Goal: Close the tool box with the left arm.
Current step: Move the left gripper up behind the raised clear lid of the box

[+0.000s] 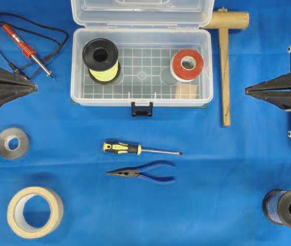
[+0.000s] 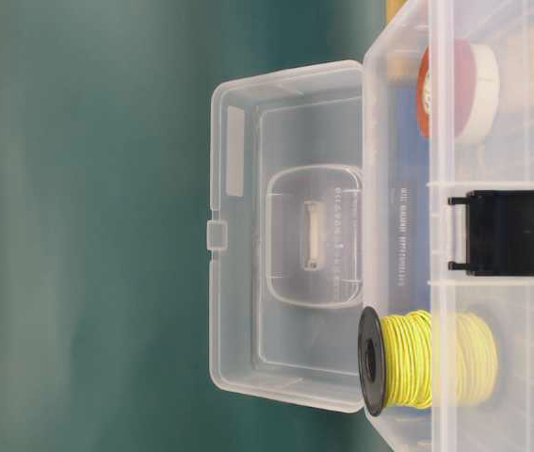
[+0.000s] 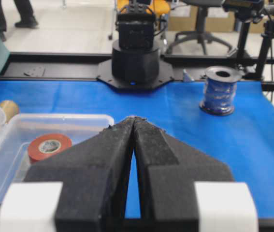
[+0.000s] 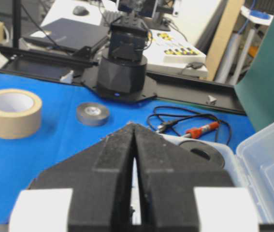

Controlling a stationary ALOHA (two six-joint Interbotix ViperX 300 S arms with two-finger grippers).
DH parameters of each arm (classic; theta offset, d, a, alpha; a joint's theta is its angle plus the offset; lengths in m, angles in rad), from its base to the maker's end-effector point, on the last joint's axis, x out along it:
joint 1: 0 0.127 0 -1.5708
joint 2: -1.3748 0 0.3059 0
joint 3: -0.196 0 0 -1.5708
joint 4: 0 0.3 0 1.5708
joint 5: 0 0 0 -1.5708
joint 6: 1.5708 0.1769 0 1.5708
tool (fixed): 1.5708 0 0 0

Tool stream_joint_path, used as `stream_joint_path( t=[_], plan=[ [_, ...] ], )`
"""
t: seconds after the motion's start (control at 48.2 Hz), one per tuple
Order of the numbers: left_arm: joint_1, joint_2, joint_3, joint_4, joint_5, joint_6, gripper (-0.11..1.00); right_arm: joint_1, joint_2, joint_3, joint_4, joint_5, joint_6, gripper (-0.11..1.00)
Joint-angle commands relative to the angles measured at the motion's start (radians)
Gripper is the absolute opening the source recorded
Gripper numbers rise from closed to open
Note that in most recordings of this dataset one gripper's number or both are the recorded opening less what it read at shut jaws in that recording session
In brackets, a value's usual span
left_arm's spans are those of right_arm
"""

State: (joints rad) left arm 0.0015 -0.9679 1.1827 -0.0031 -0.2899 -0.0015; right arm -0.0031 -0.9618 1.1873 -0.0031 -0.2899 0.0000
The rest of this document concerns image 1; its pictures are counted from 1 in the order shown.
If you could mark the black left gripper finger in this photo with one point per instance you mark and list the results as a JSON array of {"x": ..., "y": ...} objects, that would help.
[
  {"x": 4, "y": 98},
  {"x": 8, "y": 78}
]

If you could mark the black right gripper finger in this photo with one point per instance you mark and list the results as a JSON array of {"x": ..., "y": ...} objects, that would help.
[
  {"x": 279, "y": 83},
  {"x": 278, "y": 98}
]

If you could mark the clear plastic tool box lid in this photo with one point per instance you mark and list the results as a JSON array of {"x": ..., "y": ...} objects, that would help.
[{"x": 180, "y": 14}]

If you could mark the clear plastic tool box base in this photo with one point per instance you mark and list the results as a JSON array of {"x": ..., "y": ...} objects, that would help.
[{"x": 145, "y": 77}]

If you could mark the black tool box latch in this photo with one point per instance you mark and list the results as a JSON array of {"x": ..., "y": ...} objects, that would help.
[{"x": 140, "y": 111}]

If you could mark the grey tape roll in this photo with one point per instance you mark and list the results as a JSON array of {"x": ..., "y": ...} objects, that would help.
[{"x": 14, "y": 143}]

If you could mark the wooden mallet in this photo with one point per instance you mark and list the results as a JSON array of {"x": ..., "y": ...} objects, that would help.
[{"x": 224, "y": 20}]

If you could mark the blue table cloth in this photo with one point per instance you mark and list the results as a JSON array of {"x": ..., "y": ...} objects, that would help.
[{"x": 210, "y": 195}]

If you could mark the red tape roll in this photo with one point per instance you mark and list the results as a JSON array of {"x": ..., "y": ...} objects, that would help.
[{"x": 186, "y": 65}]

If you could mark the beige masking tape roll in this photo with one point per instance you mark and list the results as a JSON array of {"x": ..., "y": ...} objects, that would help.
[{"x": 32, "y": 223}]

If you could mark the yellow black screwdriver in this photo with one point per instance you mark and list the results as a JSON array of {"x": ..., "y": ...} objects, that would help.
[{"x": 125, "y": 148}]

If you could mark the red handled soldering iron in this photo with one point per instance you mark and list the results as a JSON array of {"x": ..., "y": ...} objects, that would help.
[{"x": 27, "y": 50}]

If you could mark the yellow wire spool black flanges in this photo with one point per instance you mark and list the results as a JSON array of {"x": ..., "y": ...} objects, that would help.
[{"x": 100, "y": 56}]

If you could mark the blue wire spool black flanges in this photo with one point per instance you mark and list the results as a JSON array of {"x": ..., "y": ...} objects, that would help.
[{"x": 276, "y": 207}]

